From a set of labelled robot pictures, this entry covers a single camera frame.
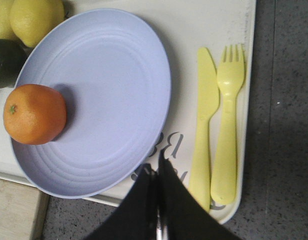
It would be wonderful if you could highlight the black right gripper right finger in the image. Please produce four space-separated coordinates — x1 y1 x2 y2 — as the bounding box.
157 151 239 240

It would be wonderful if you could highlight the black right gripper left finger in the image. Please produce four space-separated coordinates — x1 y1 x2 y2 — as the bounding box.
86 163 158 240

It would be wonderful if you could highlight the orange fruit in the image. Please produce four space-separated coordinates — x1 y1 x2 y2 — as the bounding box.
3 84 67 145

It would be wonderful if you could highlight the light blue plate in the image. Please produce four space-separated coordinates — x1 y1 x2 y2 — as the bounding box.
12 8 171 199

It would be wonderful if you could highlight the wooden cutting board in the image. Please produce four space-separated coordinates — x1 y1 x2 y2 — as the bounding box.
0 179 50 240

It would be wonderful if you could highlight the yellow plastic knife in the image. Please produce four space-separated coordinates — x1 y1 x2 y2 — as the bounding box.
188 47 220 212

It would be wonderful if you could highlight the yellow lemon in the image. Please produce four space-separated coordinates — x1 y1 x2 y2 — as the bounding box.
0 0 18 41
10 0 65 48

